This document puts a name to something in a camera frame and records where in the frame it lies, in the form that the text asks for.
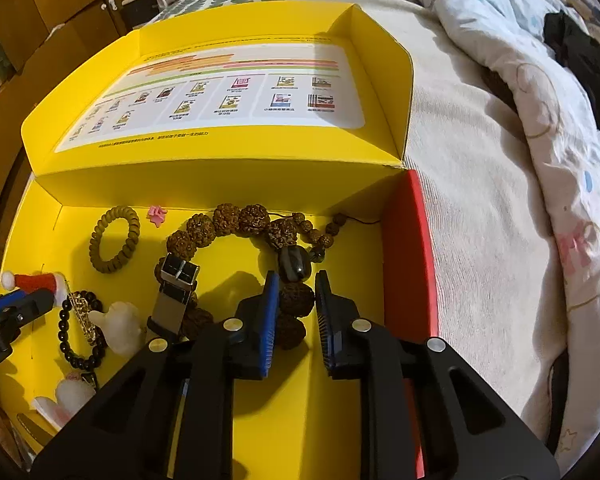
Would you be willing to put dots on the white printed quilt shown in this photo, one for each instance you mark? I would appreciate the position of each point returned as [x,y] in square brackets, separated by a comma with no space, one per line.
[555,110]

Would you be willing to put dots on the yellow cardboard box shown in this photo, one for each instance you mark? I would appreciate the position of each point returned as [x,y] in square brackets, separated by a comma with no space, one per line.
[230,175]

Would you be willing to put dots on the black clothing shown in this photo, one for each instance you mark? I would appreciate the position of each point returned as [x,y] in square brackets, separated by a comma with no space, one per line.
[587,65]

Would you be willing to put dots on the silver black USB drive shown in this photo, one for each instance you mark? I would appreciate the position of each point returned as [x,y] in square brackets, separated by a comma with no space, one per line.
[172,292]

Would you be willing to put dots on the white bed sheet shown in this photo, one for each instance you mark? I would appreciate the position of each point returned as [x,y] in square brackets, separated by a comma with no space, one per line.
[470,170]

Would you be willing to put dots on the red santa hat hair clip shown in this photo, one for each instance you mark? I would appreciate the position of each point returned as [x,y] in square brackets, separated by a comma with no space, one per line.
[40,282]

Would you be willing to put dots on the gold rhinestone hair clip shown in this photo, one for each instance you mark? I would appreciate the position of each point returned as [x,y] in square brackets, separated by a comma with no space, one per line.
[83,316]

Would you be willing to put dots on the wooden cabinet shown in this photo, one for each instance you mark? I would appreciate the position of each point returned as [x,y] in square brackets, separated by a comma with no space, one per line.
[40,25]

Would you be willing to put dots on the white fluffy bunny hair clip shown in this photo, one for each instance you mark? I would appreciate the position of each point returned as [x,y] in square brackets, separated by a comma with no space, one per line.
[68,396]

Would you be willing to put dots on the white rabbit hair clip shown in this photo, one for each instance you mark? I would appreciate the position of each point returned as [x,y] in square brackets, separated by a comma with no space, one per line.
[121,331]

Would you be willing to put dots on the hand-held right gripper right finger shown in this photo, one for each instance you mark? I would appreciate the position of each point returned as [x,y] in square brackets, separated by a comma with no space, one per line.
[325,327]

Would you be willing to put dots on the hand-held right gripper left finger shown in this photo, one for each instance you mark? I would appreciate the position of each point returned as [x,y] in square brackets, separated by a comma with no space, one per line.
[271,320]

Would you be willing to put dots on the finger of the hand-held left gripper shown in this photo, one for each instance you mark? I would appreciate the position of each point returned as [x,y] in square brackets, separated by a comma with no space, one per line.
[32,305]
[5,302]

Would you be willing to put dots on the small pink star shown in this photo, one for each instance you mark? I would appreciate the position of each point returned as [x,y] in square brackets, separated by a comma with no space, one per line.
[157,215]

